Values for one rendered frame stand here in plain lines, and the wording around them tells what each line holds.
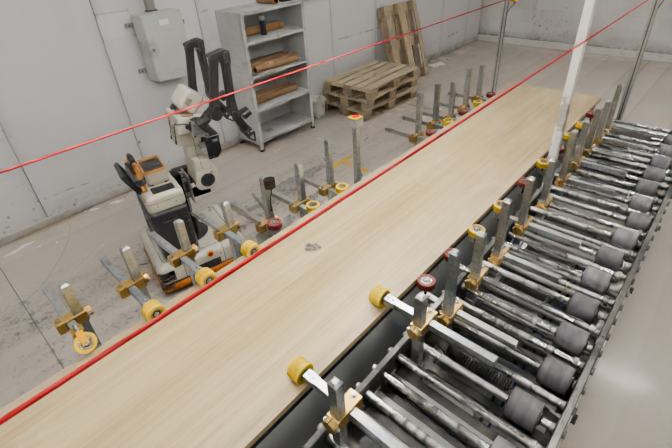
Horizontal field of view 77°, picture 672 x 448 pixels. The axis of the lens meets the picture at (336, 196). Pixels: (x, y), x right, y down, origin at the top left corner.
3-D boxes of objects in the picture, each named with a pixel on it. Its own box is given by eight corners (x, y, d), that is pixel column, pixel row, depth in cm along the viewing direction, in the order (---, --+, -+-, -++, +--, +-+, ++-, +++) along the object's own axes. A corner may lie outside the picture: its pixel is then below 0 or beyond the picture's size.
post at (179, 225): (196, 296, 218) (172, 220, 193) (202, 292, 220) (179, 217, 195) (200, 299, 216) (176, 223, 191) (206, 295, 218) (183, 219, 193)
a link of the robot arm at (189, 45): (180, 37, 292) (184, 39, 285) (199, 36, 299) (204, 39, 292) (186, 101, 313) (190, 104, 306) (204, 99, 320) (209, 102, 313)
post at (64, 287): (100, 362, 189) (56, 284, 163) (108, 357, 191) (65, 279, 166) (103, 367, 187) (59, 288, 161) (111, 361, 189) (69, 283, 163)
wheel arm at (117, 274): (100, 264, 202) (97, 258, 200) (108, 260, 204) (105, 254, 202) (150, 316, 172) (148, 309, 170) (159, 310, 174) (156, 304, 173)
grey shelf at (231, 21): (239, 142, 533) (214, 10, 450) (292, 120, 587) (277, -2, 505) (262, 152, 507) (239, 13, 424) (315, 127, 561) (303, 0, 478)
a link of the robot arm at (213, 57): (203, 47, 262) (209, 49, 255) (224, 47, 270) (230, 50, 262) (206, 117, 282) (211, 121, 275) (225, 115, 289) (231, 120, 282)
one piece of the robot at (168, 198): (169, 276, 305) (133, 175, 260) (150, 239, 344) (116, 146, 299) (214, 257, 320) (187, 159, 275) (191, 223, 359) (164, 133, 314)
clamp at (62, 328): (56, 329, 171) (51, 320, 168) (90, 309, 179) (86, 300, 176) (61, 337, 167) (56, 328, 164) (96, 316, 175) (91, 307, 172)
